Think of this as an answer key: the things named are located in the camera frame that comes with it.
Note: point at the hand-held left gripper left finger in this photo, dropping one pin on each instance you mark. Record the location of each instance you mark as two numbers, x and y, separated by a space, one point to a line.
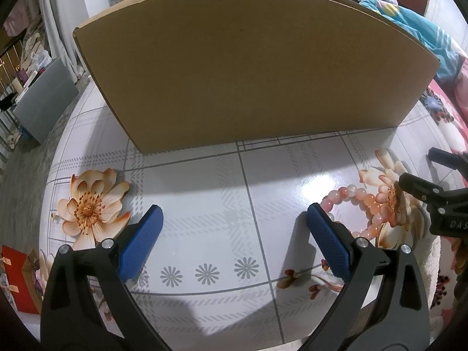
142 241

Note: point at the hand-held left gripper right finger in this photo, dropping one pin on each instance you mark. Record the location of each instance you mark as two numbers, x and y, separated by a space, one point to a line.
329 241

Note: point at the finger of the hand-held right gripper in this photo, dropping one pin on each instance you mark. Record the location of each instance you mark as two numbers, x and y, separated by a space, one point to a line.
451 161
416 186

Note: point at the brown cardboard box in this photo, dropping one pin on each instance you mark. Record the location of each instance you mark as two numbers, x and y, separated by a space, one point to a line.
256 69

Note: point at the pink floral bed sheet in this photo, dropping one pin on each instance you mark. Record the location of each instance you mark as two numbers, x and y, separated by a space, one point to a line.
442 109

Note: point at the floral plaid tablecloth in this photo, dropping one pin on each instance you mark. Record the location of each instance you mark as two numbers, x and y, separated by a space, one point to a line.
219 197

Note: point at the red gift bag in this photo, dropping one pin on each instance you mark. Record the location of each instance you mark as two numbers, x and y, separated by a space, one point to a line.
14 274

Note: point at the light blue blanket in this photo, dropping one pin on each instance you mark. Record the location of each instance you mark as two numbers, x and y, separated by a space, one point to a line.
413 22

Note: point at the grey storage box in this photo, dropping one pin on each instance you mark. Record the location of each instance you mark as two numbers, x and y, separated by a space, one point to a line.
44 98

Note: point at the stack of white bags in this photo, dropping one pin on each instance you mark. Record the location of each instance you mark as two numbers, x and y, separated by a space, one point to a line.
34 55

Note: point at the pink hanging garment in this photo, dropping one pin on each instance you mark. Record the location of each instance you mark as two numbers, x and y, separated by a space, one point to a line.
15 18

